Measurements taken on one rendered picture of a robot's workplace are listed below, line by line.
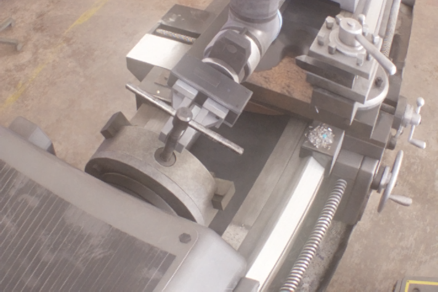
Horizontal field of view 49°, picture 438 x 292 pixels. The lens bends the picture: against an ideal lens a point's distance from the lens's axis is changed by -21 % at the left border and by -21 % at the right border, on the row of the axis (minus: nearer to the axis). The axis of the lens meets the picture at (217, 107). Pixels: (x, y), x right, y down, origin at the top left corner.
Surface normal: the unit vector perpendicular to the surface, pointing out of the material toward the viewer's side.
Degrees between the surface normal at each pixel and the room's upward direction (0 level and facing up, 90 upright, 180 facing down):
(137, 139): 7
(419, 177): 0
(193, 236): 0
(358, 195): 90
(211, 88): 19
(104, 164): 90
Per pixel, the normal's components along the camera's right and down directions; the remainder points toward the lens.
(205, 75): 0.29, -0.54
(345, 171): -0.43, 0.63
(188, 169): 0.56, -0.38
